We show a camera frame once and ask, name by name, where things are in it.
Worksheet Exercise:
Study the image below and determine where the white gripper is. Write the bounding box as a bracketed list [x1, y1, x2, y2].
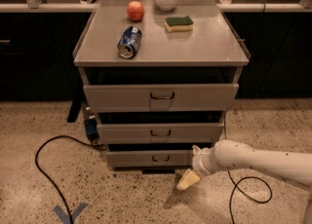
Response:
[176, 145, 217, 191]

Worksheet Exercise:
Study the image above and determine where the grey bottom drawer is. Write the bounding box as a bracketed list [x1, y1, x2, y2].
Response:
[106, 150, 193, 168]

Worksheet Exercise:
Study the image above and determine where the grey drawer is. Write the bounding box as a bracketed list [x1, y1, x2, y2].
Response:
[84, 84, 239, 113]
[106, 150, 193, 168]
[97, 123, 223, 144]

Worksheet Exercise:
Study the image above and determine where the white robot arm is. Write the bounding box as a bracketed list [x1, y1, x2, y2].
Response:
[176, 139, 312, 192]

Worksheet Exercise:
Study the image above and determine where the grey middle drawer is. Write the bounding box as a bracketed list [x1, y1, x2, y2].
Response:
[97, 123, 223, 144]

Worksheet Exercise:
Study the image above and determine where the grey top drawer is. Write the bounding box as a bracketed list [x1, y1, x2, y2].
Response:
[84, 84, 239, 113]

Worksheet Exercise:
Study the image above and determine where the grey metal drawer cabinet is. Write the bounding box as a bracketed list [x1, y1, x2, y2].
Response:
[74, 0, 249, 170]

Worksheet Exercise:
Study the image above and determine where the blue power adapter box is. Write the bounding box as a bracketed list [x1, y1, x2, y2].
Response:
[84, 118, 98, 140]

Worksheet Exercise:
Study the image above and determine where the blue tape floor mark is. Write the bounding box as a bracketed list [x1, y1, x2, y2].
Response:
[54, 203, 88, 224]

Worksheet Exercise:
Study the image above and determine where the blue soda can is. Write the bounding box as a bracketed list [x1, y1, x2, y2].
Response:
[117, 26, 142, 58]

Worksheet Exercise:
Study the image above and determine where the green yellow sponge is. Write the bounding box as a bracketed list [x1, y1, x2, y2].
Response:
[164, 16, 194, 32]

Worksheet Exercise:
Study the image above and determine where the red apple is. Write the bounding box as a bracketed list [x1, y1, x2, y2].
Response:
[127, 1, 145, 21]

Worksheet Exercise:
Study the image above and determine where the black floor cable left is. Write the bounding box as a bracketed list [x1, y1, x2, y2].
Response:
[34, 134, 107, 224]

